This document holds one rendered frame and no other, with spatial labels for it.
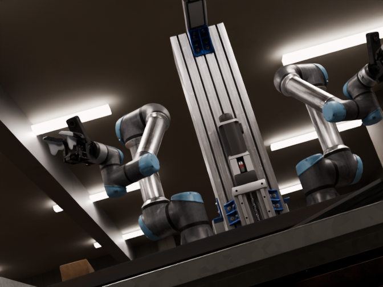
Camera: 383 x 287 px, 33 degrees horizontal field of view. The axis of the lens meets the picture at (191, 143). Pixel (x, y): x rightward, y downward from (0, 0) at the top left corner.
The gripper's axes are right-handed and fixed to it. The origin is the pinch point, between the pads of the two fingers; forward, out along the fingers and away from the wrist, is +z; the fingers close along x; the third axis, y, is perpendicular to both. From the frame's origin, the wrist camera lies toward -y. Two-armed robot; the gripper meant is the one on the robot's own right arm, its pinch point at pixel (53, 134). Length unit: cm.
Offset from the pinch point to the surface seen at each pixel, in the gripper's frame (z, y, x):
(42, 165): -282, -101, 246
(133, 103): -332, -152, 171
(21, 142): -228, -106, 219
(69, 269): 48, 52, -40
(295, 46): -380, -173, 18
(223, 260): 73, 61, -88
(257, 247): 71, 60, -93
